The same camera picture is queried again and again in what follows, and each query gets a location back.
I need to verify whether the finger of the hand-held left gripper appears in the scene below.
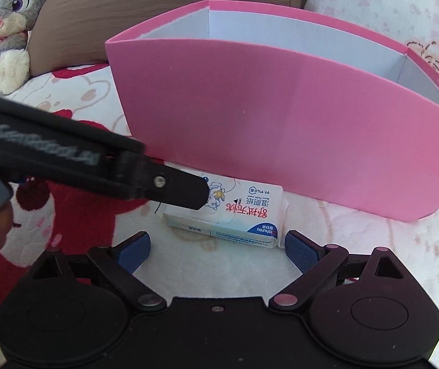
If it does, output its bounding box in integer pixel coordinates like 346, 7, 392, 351
0, 92, 211, 212

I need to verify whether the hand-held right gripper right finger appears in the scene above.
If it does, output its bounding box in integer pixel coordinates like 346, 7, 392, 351
269, 231, 406, 311

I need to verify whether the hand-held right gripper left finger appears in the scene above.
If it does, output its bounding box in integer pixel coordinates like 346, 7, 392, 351
31, 231, 166, 311

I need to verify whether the white tissue pack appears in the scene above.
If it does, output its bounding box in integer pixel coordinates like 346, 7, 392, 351
163, 167, 290, 250

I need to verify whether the pink cardboard box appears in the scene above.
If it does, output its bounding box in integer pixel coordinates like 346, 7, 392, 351
105, 0, 439, 223

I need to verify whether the grey bunny plush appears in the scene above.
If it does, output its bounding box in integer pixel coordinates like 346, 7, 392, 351
0, 0, 56, 97

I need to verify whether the white quilt with red print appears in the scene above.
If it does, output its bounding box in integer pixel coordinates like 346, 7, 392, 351
0, 63, 439, 369

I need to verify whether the brown embroidered cushion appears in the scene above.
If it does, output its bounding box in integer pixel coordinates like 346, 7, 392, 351
27, 0, 314, 77

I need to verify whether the pink checkered rose pillow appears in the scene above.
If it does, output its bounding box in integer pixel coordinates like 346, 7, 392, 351
304, 0, 439, 118

